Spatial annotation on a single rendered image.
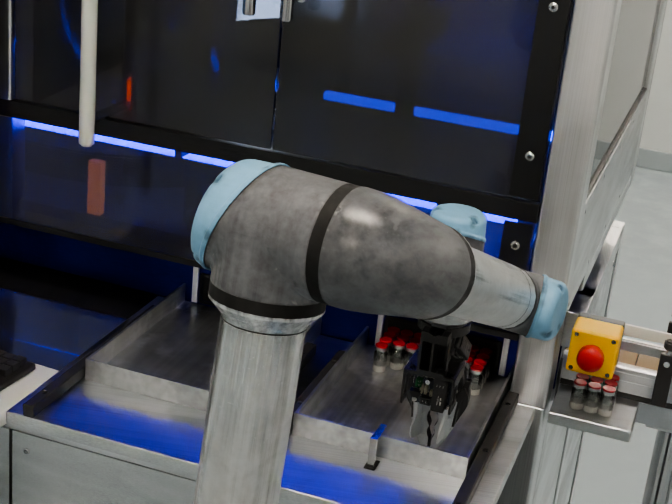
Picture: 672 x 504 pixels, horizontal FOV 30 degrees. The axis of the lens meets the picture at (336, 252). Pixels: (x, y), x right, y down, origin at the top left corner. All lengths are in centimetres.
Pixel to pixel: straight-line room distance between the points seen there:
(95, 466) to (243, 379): 119
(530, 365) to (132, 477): 79
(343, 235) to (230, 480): 29
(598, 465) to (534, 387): 172
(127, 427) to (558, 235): 69
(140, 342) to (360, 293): 99
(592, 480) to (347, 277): 255
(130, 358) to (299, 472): 40
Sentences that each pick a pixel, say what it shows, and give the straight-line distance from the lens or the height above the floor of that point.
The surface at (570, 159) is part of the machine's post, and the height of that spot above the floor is 129.
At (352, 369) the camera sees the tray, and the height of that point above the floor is 88.
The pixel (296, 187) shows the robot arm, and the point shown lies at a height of 143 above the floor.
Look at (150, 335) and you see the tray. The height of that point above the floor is 88.
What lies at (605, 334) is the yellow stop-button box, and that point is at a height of 103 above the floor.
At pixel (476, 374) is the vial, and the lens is 199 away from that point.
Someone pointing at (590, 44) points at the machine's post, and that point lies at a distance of 182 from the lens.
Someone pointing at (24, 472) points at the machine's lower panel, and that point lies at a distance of 247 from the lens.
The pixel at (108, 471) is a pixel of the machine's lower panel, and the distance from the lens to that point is 237.
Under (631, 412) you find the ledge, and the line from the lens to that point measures 206.
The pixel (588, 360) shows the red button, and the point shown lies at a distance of 192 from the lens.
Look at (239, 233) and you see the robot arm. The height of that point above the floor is 138.
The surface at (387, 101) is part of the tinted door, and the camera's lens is 191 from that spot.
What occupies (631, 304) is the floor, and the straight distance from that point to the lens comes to 484.
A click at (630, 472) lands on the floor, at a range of 370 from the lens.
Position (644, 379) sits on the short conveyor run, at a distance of 208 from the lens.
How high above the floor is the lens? 180
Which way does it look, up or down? 21 degrees down
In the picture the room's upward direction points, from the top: 6 degrees clockwise
